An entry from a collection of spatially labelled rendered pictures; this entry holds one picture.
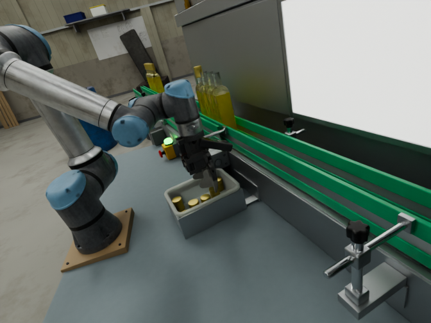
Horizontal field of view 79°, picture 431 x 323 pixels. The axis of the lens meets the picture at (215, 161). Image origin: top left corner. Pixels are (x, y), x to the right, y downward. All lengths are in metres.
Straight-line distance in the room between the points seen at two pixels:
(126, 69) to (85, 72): 1.28
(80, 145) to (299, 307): 0.75
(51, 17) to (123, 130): 9.56
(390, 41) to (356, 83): 0.11
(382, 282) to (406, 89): 0.35
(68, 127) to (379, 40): 0.83
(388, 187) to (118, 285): 0.69
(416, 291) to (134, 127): 0.61
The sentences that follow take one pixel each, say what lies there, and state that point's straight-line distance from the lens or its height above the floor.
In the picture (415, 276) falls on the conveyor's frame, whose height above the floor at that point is 0.87.
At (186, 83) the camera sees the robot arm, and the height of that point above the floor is 1.17.
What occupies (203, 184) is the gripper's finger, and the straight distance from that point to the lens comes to 0.83.
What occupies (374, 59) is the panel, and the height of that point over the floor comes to 1.16.
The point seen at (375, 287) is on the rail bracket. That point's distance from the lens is 0.54.
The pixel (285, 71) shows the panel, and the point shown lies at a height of 1.12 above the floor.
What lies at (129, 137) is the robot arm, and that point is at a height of 1.11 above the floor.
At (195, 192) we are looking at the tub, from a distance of 0.94.
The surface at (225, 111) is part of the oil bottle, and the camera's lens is 1.01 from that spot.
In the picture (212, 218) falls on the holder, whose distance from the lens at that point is 0.83.
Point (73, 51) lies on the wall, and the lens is 10.02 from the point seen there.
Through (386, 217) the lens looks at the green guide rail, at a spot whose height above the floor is 0.94.
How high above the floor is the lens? 1.29
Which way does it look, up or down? 27 degrees down
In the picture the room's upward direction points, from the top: 15 degrees counter-clockwise
